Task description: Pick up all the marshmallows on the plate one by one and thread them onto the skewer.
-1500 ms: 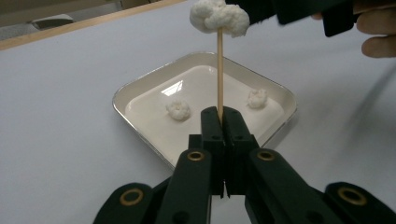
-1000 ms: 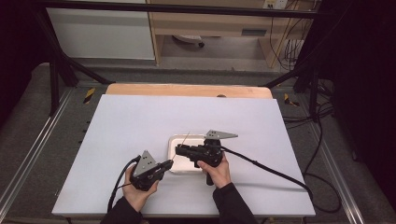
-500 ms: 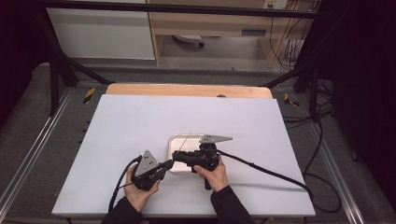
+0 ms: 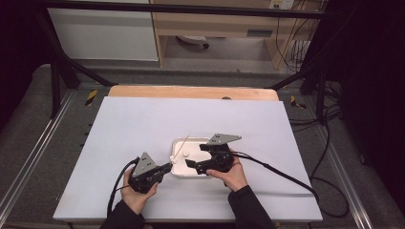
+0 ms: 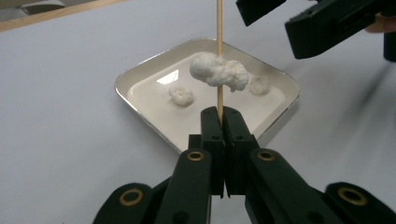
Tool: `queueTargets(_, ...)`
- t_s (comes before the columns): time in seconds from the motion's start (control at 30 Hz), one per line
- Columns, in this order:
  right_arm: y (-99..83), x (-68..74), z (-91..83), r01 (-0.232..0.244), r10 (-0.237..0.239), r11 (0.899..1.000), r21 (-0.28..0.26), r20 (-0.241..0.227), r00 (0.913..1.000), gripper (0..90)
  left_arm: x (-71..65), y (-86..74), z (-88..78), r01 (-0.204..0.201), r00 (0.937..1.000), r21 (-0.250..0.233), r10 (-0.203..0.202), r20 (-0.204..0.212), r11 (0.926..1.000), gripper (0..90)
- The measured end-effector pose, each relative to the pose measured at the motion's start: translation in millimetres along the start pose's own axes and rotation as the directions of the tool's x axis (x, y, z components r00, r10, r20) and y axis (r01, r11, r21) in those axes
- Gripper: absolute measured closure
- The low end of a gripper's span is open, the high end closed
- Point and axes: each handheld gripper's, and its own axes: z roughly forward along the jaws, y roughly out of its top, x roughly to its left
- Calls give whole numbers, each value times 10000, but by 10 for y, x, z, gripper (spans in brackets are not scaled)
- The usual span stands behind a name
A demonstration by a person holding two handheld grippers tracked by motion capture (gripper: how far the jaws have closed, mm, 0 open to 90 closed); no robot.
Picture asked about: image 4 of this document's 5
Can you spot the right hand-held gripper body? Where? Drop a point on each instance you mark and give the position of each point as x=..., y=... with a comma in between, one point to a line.
x=219, y=159

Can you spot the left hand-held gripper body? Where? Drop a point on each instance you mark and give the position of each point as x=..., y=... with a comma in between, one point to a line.
x=144, y=175

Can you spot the white square tray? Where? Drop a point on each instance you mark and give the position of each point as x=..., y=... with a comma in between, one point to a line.
x=194, y=151

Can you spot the thin wooden skewer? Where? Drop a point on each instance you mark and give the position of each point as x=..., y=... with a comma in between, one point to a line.
x=181, y=146

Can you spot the person's right hand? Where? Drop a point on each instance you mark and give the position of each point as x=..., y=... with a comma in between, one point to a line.
x=234, y=179

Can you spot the person's left hand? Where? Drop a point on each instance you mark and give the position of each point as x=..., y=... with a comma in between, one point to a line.
x=135, y=200

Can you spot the white board sheet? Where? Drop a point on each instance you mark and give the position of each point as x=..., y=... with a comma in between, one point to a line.
x=143, y=127

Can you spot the wooden table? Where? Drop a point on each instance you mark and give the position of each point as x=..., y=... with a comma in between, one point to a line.
x=191, y=92

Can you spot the yellow black tape marker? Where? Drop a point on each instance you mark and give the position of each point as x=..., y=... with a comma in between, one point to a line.
x=91, y=97
x=296, y=103

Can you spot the white chair base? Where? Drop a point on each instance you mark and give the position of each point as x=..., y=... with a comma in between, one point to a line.
x=191, y=38

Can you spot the light wooden desk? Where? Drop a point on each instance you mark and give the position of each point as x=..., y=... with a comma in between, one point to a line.
x=216, y=25

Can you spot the white cabinet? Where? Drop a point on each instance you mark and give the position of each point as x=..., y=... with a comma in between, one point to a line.
x=105, y=35

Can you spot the black curtain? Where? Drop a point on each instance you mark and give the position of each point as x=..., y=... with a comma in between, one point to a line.
x=16, y=47
x=375, y=79

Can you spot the aluminium floor rail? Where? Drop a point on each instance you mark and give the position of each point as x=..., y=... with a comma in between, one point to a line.
x=38, y=143
x=344, y=171

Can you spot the black metal frame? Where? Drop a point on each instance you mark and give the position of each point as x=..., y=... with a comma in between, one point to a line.
x=191, y=9

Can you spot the white wall socket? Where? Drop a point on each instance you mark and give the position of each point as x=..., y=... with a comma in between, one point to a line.
x=281, y=4

